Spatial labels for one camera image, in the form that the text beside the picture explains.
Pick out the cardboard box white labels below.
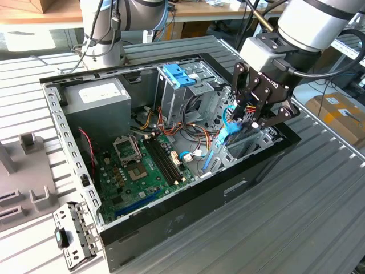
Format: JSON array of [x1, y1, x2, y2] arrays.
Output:
[[304, 91, 365, 149]]

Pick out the grey parts rack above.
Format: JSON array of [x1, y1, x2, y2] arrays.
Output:
[[0, 131, 62, 233]]

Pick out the green motherboard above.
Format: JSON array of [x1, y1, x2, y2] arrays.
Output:
[[95, 132, 197, 226]]

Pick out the thick black camera cable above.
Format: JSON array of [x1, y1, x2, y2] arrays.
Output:
[[272, 28, 365, 79]]

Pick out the grey metal disk bay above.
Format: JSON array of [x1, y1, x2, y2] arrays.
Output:
[[199, 125, 285, 179]]

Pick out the orange yellow wire bundle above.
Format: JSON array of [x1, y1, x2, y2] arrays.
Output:
[[129, 105, 217, 152]]

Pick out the blue expansion slot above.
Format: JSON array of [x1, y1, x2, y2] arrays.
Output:
[[113, 190, 162, 219]]

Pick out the black RAM slot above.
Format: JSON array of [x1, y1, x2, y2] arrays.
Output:
[[151, 132, 188, 183], [143, 135, 179, 186]]

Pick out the metal socket cover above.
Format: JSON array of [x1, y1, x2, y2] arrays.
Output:
[[112, 136, 143, 168]]

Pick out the grey metal drive cage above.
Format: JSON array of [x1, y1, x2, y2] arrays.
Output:
[[155, 61, 226, 129]]

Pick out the grey power supply unit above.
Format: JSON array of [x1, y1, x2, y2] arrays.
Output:
[[61, 78, 132, 149]]

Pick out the blue data wire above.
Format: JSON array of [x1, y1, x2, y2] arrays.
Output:
[[221, 105, 237, 126]]

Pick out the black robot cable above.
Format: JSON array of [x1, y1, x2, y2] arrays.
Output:
[[56, 0, 122, 75]]

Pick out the CPU socket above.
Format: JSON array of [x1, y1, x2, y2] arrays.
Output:
[[125, 161, 151, 183]]

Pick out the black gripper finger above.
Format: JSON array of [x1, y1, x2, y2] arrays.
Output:
[[230, 62, 261, 122], [250, 85, 301, 129]]

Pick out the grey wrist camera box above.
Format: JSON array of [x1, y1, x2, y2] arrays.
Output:
[[238, 36, 287, 72]]

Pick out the red twisted fan wire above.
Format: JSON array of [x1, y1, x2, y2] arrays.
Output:
[[78, 127, 97, 180]]

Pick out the black latch teal sticker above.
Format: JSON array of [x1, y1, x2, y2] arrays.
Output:
[[54, 228, 71, 249]]

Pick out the hard disk blue carrier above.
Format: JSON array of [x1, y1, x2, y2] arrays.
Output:
[[201, 121, 260, 175]]

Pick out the black electronic box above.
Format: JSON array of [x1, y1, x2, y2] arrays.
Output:
[[336, 70, 365, 91]]

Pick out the long wooden desk white legs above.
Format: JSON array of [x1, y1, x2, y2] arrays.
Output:
[[168, 0, 289, 55]]

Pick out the blue wire white connector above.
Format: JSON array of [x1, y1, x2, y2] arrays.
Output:
[[179, 150, 205, 164]]

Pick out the blue plastic bay latch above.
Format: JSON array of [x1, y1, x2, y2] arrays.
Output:
[[163, 63, 197, 88]]

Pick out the black open PC case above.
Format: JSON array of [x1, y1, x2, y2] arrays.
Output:
[[39, 53, 302, 273]]

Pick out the black stand pole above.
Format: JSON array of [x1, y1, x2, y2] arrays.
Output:
[[236, 0, 262, 55]]

